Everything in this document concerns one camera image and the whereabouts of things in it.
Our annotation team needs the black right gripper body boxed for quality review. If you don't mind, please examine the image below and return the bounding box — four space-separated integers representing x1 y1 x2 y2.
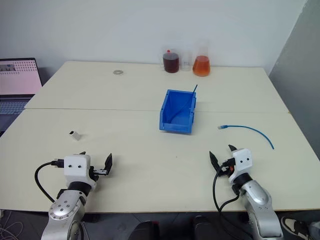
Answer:
216 157 237 177

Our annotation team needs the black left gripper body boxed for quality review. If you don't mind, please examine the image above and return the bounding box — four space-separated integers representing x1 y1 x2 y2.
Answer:
88 164 111 182

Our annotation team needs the small grey connector block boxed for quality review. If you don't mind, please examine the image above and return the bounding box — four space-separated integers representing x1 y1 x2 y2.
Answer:
69 130 83 141

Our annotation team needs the blue ethernet cable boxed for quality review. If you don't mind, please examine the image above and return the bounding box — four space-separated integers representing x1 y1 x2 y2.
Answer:
217 123 275 151

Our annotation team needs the blue plastic storage bin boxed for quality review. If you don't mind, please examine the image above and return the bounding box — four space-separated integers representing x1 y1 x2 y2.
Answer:
158 89 198 134

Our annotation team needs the dark rounded shape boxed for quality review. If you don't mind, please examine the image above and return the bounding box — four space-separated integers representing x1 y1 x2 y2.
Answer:
191 215 216 240

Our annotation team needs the flask with orange liquid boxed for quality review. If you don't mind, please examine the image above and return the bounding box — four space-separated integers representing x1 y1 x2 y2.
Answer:
192 39 212 78

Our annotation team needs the black and white sneaker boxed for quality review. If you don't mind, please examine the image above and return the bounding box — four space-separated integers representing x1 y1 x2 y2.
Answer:
280 215 311 240

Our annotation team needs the empty clear glass beaker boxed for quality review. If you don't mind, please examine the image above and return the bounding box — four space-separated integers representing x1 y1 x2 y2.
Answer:
180 49 194 72

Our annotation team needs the grey laptop with pink screen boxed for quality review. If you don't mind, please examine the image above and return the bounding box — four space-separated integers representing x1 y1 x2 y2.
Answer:
0 57 43 134

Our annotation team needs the beaker with dark red liquid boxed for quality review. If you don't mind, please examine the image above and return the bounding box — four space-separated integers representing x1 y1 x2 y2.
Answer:
162 45 181 74

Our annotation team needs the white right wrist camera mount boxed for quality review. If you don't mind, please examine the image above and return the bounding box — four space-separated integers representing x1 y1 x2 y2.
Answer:
228 148 252 186

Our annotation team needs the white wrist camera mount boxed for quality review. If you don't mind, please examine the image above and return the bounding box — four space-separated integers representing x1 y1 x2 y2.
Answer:
63 154 99 194
228 148 252 186

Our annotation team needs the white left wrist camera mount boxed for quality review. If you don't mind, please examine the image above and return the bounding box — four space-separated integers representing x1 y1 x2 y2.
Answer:
63 154 99 194

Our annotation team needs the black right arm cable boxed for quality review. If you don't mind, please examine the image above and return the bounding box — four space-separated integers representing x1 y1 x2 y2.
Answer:
212 167 251 238

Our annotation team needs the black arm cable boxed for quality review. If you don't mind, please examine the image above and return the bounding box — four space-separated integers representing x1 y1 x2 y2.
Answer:
34 157 66 204
212 167 251 238

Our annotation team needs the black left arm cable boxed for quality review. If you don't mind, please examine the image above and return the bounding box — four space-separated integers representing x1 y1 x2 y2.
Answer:
34 157 66 204

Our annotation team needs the thin white floor cable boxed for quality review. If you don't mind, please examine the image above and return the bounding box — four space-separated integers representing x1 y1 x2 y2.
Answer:
0 211 17 237

